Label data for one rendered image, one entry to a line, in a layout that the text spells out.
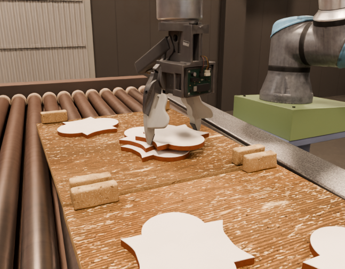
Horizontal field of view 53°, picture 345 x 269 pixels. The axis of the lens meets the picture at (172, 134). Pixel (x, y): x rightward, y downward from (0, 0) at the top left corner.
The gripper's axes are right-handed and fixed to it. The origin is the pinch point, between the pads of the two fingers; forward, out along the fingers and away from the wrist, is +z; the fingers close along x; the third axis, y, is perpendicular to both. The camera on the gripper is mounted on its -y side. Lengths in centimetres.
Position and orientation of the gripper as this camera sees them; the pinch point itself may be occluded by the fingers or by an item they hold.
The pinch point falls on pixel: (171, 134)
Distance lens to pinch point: 64.6
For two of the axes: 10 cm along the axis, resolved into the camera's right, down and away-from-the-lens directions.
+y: 6.1, 2.5, -7.5
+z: 0.0, 9.5, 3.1
